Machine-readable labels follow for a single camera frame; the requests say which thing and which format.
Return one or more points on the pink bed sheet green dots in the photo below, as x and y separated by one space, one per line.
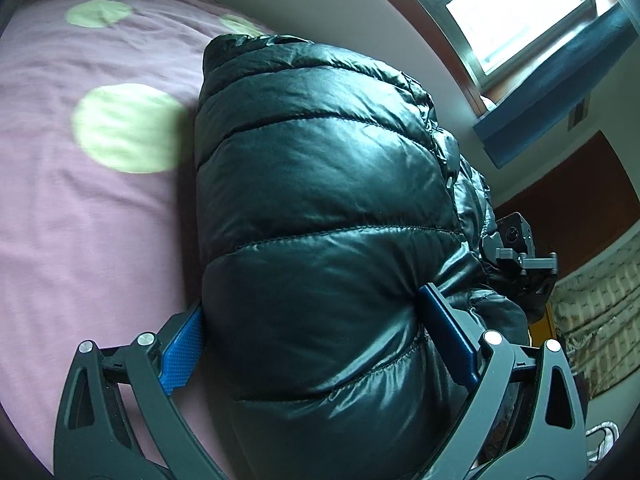
90 240

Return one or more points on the yellow furniture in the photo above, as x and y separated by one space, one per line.
542 327

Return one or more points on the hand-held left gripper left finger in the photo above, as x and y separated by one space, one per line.
182 352

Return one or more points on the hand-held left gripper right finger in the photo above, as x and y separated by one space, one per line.
450 327

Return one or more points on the patterned beige cloth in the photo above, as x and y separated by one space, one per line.
600 320

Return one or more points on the black puffer jacket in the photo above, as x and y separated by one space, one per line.
325 240

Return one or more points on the window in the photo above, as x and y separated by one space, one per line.
515 15

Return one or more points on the blue curtain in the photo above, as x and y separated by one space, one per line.
550 90

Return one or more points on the wall vent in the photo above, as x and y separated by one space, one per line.
576 115

